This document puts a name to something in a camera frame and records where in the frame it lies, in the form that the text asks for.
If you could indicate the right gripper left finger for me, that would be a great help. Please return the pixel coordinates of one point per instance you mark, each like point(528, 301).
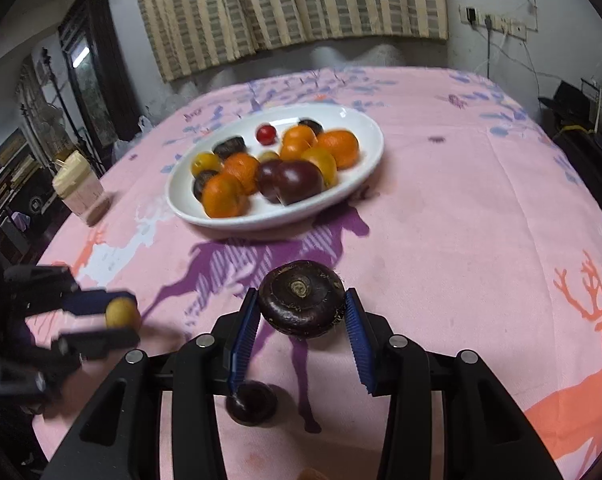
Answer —
point(117, 434)

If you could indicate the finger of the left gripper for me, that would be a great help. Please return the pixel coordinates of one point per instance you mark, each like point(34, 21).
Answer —
point(92, 301)
point(95, 344)

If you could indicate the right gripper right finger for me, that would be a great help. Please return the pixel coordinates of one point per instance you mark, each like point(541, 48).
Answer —
point(447, 414)

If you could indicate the small yellow fruit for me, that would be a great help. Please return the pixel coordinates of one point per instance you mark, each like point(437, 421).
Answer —
point(122, 312)

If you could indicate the large orange mandarin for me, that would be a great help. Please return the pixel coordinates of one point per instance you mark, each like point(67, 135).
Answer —
point(223, 197)

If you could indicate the dark water chestnut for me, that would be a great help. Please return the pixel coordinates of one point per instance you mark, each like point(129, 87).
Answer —
point(303, 299)
point(201, 181)
point(230, 147)
point(316, 127)

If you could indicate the yellow round fruit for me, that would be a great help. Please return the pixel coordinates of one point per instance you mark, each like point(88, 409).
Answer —
point(205, 161)

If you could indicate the jar with twine lid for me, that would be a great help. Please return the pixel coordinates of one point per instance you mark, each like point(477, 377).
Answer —
point(77, 185)

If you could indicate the dark red cherry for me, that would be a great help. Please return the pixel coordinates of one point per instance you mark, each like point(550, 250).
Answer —
point(252, 404)

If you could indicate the white oval plate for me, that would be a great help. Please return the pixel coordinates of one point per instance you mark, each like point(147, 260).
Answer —
point(260, 213)

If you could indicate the pink deer tablecloth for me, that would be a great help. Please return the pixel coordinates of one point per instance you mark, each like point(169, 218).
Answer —
point(475, 233)

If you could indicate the dark framed mirror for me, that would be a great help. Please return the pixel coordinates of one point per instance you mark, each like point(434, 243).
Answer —
point(97, 74)

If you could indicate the dark red plum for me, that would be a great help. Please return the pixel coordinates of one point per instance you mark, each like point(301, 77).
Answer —
point(265, 179)

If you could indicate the small yellow-green fruit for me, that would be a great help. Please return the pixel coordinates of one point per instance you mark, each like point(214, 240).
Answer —
point(267, 156)

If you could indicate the large dark plum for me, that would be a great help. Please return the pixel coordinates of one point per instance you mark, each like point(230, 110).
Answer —
point(296, 181)

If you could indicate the red cherry tomato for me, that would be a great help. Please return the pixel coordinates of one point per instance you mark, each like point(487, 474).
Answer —
point(266, 134)

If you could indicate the small orange kumquat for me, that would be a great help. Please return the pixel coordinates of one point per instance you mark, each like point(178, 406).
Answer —
point(298, 134)
point(293, 149)

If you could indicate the striped beige curtain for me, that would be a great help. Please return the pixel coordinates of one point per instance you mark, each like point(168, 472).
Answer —
point(189, 36)

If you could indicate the wall power strip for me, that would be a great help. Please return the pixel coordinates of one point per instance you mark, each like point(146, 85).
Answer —
point(476, 18)

